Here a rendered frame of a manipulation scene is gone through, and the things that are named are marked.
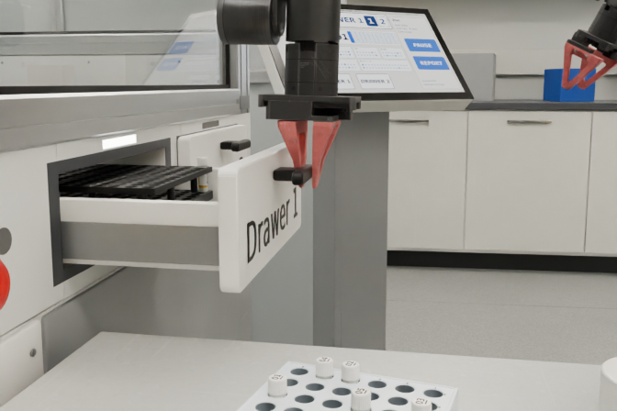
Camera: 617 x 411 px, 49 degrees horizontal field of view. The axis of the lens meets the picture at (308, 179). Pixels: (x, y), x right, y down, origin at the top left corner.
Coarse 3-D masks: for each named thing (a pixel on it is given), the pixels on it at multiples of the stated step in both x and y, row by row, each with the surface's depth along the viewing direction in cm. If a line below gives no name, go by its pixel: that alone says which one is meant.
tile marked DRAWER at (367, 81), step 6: (360, 78) 160; (366, 78) 160; (372, 78) 161; (378, 78) 162; (384, 78) 163; (390, 78) 164; (360, 84) 158; (366, 84) 159; (372, 84) 160; (378, 84) 161; (384, 84) 161; (390, 84) 162
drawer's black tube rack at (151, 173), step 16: (64, 176) 74; (80, 176) 73; (96, 176) 73; (112, 176) 73; (128, 176) 74; (144, 176) 74; (160, 176) 74; (64, 192) 81; (80, 192) 66; (96, 192) 66; (112, 192) 66; (128, 192) 66; (176, 192) 81; (192, 192) 81; (208, 192) 81
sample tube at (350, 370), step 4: (344, 364) 47; (348, 364) 47; (352, 364) 47; (356, 364) 47; (344, 368) 46; (348, 368) 46; (352, 368) 46; (356, 368) 46; (344, 372) 46; (348, 372) 46; (352, 372) 46; (356, 372) 46; (344, 376) 47; (348, 376) 46; (352, 376) 46; (356, 376) 46; (344, 380) 47; (348, 380) 46; (352, 380) 46; (356, 380) 47
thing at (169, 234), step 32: (64, 224) 63; (96, 224) 62; (128, 224) 62; (160, 224) 61; (192, 224) 61; (64, 256) 63; (96, 256) 63; (128, 256) 62; (160, 256) 62; (192, 256) 61
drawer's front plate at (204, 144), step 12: (204, 132) 100; (216, 132) 102; (228, 132) 108; (240, 132) 115; (180, 144) 91; (192, 144) 92; (204, 144) 97; (216, 144) 102; (180, 156) 91; (192, 156) 92; (204, 156) 97; (216, 156) 102; (228, 156) 108; (240, 156) 115
